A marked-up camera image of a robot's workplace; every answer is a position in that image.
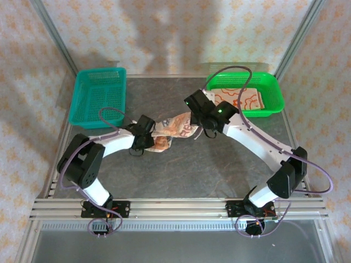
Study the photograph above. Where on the green plastic basket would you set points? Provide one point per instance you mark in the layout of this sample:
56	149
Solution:
263	82

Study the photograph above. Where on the orange lion print towel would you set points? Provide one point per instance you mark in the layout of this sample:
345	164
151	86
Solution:
227	97

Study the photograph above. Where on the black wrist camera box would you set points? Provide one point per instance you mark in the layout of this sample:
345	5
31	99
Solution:
146	124
198	102

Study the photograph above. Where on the teal plastic basket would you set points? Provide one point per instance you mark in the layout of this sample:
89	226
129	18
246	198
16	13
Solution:
93	93

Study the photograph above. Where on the aluminium mounting rail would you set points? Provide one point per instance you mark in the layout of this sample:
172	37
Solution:
175	209

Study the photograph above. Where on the aluminium frame post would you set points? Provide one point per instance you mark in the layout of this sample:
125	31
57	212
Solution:
299	38
55	35

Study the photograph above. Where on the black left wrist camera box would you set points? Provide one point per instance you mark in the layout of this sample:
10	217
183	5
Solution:
146	124

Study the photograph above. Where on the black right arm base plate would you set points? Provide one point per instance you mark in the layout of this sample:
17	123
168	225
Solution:
233	209

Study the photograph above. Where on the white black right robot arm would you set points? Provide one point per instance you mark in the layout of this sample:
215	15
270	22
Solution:
255	142

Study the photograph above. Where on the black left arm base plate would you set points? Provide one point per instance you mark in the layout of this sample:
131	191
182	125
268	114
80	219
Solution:
122	209

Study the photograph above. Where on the grey metal shelf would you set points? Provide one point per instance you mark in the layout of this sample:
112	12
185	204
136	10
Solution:
175	249

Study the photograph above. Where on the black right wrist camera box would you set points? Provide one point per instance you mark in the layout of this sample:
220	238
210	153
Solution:
198	102

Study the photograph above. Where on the aluminium table side rail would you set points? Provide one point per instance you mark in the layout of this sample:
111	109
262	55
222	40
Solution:
50	189
288	123

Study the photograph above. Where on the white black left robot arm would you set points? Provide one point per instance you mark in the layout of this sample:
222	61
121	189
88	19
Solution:
115	142

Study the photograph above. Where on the aluminium frame leg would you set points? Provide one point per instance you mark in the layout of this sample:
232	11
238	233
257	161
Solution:
327	241
28	241

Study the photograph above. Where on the cream rabbit lettering towel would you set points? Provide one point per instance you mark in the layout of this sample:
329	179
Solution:
178	127

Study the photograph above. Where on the small green circuit board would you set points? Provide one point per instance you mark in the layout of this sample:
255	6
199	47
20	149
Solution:
271	218

